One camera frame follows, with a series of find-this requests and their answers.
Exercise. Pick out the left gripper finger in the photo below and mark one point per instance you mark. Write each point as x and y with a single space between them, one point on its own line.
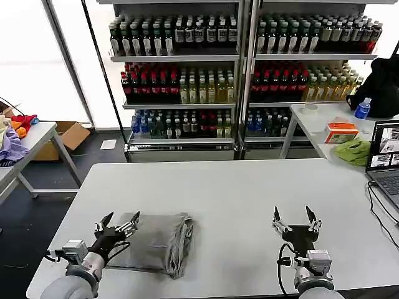
104 221
129 225

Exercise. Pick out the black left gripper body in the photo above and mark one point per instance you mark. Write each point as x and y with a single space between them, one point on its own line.
106 240

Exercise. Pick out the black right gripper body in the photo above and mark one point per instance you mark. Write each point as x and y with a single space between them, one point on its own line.
300 238

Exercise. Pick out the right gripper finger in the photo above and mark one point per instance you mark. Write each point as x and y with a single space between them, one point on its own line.
313 219
279 222

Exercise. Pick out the grey printed t-shirt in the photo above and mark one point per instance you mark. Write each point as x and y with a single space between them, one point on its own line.
156 243

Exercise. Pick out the white paper sheet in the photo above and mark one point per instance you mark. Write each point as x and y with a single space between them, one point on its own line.
108 144

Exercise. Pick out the green cloth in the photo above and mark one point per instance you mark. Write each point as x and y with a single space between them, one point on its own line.
353 152

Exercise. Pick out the orange tissue box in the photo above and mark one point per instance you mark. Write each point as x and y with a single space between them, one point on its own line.
341 132

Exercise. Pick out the grey laptop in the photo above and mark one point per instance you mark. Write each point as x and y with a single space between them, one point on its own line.
385 162

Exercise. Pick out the open cardboard box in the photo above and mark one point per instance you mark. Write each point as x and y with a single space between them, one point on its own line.
72 134

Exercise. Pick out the grey side table with clothes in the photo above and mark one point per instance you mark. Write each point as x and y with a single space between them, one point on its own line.
40 134

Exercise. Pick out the purple cloth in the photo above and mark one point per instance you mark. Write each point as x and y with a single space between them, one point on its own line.
11 146

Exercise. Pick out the blue water bottle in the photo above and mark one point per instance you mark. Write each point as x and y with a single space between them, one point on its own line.
362 109

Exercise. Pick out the orange cloth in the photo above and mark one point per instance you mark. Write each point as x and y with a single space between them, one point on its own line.
20 130

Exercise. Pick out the red cloth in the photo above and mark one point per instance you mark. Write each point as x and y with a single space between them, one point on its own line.
25 120

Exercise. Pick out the cream cloth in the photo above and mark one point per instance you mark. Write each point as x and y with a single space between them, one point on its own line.
3 124

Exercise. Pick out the shelf of bottles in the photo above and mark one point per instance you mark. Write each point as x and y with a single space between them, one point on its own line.
177 78
308 74

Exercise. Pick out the black slanted pole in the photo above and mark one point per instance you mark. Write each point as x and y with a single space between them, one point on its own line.
104 62

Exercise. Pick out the grey window frame post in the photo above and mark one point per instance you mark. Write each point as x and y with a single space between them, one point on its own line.
67 53

